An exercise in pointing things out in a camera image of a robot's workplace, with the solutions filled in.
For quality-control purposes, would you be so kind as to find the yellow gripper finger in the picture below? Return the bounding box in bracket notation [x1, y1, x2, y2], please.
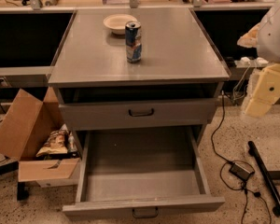
[245, 63, 280, 118]

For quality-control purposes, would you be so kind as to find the blue silver redbull can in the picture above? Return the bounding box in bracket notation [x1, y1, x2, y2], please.
[125, 21, 142, 63]

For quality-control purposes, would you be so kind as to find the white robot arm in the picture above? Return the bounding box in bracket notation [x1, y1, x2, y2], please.
[242, 0, 280, 118]

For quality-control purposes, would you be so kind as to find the closed upper grey drawer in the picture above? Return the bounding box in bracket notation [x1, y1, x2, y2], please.
[60, 99, 216, 131]

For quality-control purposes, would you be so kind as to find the grey drawer cabinet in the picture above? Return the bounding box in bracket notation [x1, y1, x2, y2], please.
[48, 7, 231, 221]

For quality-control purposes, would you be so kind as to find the open grey drawer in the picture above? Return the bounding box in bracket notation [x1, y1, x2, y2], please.
[63, 126, 225, 221]

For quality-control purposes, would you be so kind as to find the white power strip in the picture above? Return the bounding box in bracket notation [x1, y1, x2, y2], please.
[240, 57, 269, 65]

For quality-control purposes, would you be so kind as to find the black power adapter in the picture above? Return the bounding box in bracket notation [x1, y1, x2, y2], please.
[229, 163, 254, 181]

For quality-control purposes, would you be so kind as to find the black metal floor bar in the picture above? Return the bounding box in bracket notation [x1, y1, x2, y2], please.
[248, 141, 280, 217]

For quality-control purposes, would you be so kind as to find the white paper bowl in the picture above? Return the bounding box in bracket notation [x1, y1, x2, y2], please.
[104, 14, 137, 35]

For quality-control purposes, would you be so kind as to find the small bottle in box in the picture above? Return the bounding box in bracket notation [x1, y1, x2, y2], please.
[67, 133, 77, 153]

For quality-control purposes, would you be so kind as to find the snack chip bag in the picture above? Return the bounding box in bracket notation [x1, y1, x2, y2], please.
[36, 130, 67, 157]

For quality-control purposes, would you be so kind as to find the brown cardboard box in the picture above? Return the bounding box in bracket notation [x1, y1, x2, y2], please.
[0, 88, 80, 188]

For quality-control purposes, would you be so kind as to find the black power cable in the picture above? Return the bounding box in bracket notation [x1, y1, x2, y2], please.
[210, 91, 273, 224]

